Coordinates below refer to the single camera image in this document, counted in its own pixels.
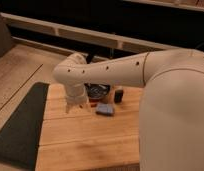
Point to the white window rail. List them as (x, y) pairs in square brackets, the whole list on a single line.
[(84, 35)]

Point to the blue sponge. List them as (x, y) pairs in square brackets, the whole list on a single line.
[(104, 109)]

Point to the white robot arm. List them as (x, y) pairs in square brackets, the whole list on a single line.
[(171, 110)]

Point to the black bowl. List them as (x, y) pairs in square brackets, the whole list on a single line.
[(97, 91)]

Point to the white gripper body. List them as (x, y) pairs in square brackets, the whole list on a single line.
[(75, 96)]

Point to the black eraser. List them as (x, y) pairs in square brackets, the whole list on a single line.
[(118, 95)]

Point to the dark floor mat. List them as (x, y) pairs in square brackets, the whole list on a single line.
[(19, 137)]

